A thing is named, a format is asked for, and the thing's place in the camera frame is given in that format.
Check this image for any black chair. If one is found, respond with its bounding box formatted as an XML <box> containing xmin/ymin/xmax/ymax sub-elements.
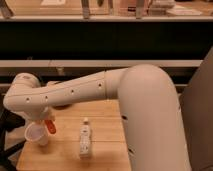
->
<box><xmin>0</xmin><ymin>93</ymin><xmax>26</xmax><ymax>171</ymax></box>

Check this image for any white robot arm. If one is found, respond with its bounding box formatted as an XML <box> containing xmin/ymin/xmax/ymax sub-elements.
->
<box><xmin>3</xmin><ymin>64</ymin><xmax>192</xmax><ymax>171</ymax></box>

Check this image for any green ceramic bowl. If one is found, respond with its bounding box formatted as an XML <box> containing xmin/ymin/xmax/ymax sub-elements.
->
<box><xmin>47</xmin><ymin>81</ymin><xmax>72</xmax><ymax>110</ymax></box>

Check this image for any white plastic bottle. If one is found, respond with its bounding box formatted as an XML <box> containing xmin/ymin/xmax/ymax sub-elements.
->
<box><xmin>79</xmin><ymin>117</ymin><xmax>91</xmax><ymax>158</ymax></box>

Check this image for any grey panel at right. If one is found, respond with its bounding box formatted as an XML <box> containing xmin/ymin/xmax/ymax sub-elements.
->
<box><xmin>180</xmin><ymin>46</ymin><xmax>213</xmax><ymax>171</ymax></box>

